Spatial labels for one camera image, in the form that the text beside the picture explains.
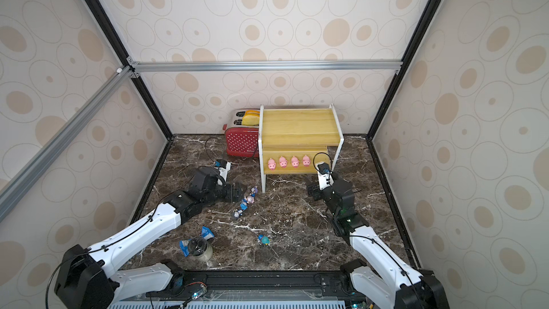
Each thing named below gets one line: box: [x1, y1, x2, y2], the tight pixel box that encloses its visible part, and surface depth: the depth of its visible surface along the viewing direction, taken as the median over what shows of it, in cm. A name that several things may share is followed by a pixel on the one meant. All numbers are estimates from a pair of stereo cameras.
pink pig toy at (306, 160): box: [302, 154, 311, 168], surface depth 89 cm
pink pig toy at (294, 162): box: [290, 155, 300, 169], surface depth 89 cm
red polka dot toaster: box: [223, 108, 260, 158], surface depth 104 cm
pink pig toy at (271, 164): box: [268, 157, 277, 171], surface depth 87 cm
